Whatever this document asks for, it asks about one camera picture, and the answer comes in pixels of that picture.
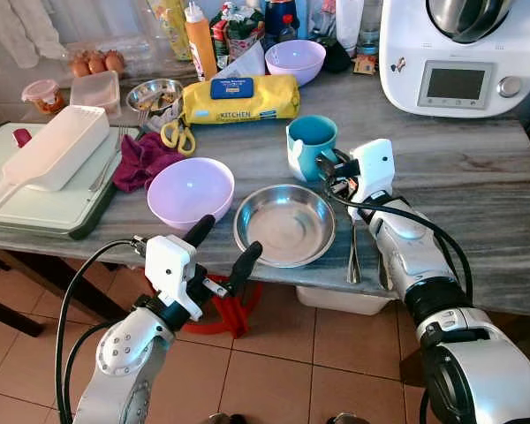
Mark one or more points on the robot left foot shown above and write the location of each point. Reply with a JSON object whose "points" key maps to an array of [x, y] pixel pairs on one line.
{"points": [[225, 419]]}

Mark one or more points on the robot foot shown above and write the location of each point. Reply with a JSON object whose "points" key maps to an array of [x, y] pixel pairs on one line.
{"points": [[225, 419], [347, 419]]}

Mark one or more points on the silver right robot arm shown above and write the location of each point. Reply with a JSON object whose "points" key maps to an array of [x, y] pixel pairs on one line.
{"points": [[442, 336]]}

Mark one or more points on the green food packet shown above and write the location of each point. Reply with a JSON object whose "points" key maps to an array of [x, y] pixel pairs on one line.
{"points": [[243, 26]]}

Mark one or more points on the small orange tag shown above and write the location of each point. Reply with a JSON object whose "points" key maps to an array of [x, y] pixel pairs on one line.
{"points": [[365, 64]]}

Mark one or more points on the dark blue bottle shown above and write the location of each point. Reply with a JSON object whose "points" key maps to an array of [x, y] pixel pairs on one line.
{"points": [[281, 18]]}

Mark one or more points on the white plastic box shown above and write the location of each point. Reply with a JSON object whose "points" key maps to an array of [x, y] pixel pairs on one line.
{"points": [[344, 300]]}

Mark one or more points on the round steel plate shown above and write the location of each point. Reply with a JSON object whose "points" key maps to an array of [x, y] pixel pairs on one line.
{"points": [[285, 225]]}

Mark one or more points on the white plastic bottle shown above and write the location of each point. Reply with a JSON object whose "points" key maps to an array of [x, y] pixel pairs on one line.
{"points": [[349, 22]]}

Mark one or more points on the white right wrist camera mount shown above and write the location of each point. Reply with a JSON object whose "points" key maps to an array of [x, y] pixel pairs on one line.
{"points": [[375, 163]]}

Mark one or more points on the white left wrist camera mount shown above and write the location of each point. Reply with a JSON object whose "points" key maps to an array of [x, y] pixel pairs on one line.
{"points": [[168, 265]]}

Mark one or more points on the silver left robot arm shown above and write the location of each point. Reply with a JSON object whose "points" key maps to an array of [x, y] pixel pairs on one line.
{"points": [[124, 362]]}

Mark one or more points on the small lilac bowl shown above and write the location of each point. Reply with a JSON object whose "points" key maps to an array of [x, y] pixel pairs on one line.
{"points": [[295, 60]]}

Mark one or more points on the small steel bowl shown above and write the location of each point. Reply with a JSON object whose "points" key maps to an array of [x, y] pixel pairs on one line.
{"points": [[155, 93]]}

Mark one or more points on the red stool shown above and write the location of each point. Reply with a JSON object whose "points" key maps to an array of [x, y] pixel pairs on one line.
{"points": [[225, 311]]}

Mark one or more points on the brown egg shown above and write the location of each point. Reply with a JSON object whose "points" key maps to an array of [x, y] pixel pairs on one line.
{"points": [[97, 63], [115, 61], [79, 65]]}

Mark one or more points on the black pouch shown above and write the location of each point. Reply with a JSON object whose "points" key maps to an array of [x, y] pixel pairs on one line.
{"points": [[337, 57]]}

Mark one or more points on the large lilac bowl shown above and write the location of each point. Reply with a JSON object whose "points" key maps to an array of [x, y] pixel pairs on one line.
{"points": [[190, 190]]}

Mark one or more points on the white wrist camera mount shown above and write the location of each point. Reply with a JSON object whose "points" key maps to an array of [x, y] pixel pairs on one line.
{"points": [[375, 163], [168, 265]]}

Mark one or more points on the white long plastic container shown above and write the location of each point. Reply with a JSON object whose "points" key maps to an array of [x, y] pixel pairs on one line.
{"points": [[57, 150]]}

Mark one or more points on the orange sauce bottle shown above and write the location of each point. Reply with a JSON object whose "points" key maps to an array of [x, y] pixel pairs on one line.
{"points": [[199, 40]]}

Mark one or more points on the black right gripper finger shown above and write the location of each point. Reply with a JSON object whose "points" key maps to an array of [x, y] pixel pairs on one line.
{"points": [[325, 162], [336, 187]]}

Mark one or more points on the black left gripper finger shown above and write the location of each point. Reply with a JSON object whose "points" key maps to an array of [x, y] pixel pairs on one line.
{"points": [[246, 258], [200, 231]]}

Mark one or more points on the yellow kitchen cloth package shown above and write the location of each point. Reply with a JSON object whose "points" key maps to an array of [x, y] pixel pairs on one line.
{"points": [[240, 104]]}

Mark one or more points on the pale green tray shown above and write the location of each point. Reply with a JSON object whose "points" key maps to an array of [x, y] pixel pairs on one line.
{"points": [[35, 212]]}

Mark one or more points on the teal cup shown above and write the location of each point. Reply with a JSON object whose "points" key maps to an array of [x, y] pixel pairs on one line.
{"points": [[311, 137]]}

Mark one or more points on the small jar pink lid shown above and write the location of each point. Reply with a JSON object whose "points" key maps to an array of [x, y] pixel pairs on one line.
{"points": [[44, 95]]}

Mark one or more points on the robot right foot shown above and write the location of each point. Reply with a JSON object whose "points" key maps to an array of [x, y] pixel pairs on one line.
{"points": [[347, 419]]}

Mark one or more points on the maroon cloth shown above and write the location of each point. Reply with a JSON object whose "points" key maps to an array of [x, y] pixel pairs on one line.
{"points": [[141, 159]]}

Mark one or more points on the white kitchen food processor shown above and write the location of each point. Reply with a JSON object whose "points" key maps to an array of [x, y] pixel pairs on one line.
{"points": [[406, 62]]}

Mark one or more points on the clear plastic food container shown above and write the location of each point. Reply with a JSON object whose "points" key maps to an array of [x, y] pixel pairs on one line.
{"points": [[95, 88]]}

